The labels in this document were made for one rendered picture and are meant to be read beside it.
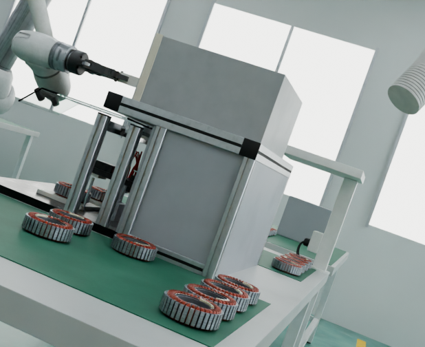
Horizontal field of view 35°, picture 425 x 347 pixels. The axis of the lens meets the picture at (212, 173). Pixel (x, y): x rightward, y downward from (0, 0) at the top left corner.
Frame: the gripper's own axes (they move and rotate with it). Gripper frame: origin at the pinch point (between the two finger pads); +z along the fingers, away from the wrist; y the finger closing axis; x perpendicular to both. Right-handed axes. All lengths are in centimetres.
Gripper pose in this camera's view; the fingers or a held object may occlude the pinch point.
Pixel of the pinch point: (129, 80)
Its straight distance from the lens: 210.5
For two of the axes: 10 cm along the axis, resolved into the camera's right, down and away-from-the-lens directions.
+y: -2.3, -0.8, -9.7
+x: 3.4, -9.4, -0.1
